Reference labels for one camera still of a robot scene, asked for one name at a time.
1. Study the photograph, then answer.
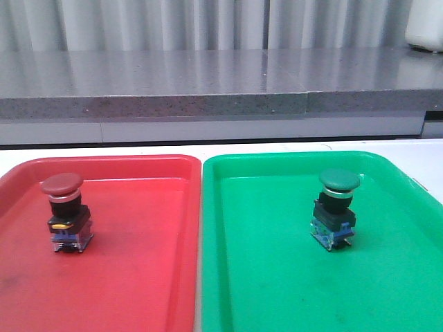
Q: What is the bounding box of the red mushroom push button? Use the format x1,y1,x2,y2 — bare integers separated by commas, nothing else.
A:
41,173,93,253

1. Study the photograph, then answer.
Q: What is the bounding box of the grey stone counter ledge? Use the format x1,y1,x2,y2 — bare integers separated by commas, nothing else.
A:
1,47,442,121

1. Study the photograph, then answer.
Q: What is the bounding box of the green mushroom push button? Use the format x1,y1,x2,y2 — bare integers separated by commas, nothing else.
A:
310,168,361,252

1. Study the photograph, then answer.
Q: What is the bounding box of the white container on counter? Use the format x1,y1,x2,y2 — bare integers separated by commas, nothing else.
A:
405,0,442,53

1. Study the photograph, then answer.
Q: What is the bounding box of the red plastic tray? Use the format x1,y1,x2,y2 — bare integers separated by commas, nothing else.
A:
1,155,201,331

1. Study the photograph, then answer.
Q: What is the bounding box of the green plastic tray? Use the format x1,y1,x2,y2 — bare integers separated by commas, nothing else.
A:
201,151,442,331

